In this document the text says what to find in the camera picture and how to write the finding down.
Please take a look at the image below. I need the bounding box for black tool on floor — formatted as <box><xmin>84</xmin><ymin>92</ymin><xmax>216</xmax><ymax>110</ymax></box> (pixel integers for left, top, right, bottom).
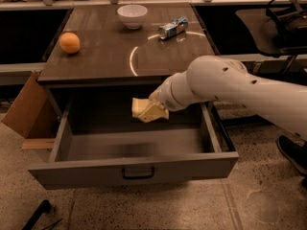
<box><xmin>22</xmin><ymin>199</ymin><xmax>52</xmax><ymax>230</ymax></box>

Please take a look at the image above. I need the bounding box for black bag with straps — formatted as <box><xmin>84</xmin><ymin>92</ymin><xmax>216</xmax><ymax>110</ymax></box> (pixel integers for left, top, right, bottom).
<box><xmin>260</xmin><ymin>0</ymin><xmax>307</xmax><ymax>55</ymax></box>

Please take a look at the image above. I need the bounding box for brown cardboard box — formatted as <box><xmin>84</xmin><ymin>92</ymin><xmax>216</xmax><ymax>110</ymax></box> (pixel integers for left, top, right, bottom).
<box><xmin>2</xmin><ymin>72</ymin><xmax>58</xmax><ymax>139</ymax></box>

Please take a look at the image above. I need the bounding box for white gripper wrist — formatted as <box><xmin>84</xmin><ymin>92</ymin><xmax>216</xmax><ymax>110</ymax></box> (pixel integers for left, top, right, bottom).
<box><xmin>137</xmin><ymin>72</ymin><xmax>201</xmax><ymax>123</ymax></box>

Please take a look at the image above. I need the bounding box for black shoe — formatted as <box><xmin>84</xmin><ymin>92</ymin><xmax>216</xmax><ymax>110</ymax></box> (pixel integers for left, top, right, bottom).
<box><xmin>277</xmin><ymin>136</ymin><xmax>307</xmax><ymax>175</ymax></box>

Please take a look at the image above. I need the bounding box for orange fruit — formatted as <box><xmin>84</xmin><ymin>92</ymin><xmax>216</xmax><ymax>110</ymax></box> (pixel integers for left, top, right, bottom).
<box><xmin>59</xmin><ymin>33</ymin><xmax>81</xmax><ymax>54</ymax></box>

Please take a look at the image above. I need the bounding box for open grey top drawer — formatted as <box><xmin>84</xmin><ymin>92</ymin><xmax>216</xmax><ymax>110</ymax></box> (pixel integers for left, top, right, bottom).
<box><xmin>29</xmin><ymin>91</ymin><xmax>238</xmax><ymax>189</ymax></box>

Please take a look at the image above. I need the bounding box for black drawer handle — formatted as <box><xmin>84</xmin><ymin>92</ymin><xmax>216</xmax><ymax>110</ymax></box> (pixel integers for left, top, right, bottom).
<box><xmin>122</xmin><ymin>167</ymin><xmax>155</xmax><ymax>180</ymax></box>

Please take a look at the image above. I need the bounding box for white ceramic bowl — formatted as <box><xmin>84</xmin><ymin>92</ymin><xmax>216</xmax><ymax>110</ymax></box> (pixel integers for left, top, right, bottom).
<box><xmin>117</xmin><ymin>4</ymin><xmax>148</xmax><ymax>30</ymax></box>

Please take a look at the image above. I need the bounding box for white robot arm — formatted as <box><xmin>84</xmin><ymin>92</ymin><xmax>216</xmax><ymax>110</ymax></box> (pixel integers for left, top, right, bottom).
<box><xmin>136</xmin><ymin>56</ymin><xmax>307</xmax><ymax>140</ymax></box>

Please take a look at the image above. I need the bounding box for yellow sponge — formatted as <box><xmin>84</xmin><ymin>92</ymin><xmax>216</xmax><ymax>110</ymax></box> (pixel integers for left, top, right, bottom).
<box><xmin>131</xmin><ymin>98</ymin><xmax>150</xmax><ymax>118</ymax></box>

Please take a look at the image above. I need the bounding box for grey drawer cabinet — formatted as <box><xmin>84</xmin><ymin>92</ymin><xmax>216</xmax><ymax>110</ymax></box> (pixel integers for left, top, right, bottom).
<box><xmin>38</xmin><ymin>3</ymin><xmax>214</xmax><ymax>115</ymax></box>

